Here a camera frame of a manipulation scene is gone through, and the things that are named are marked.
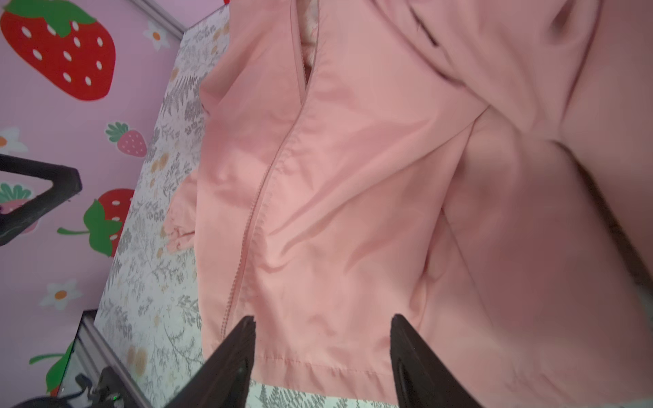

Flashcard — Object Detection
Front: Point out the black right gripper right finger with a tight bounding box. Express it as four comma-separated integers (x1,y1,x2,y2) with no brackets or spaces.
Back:
390,314,481,408

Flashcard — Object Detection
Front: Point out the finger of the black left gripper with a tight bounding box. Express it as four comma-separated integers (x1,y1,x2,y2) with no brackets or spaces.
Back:
1,154,83,246

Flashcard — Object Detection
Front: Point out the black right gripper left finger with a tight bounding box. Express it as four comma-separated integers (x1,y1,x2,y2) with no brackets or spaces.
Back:
168,316,256,408

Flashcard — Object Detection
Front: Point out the pink Snoopy hooded jacket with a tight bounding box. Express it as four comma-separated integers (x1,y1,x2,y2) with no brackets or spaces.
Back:
166,1,652,407

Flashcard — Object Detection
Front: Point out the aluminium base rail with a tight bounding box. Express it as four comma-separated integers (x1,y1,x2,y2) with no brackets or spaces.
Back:
58,310,151,408

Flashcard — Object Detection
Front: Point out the aluminium frame corner post left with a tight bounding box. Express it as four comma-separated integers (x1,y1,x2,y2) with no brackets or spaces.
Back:
130,0,186,40

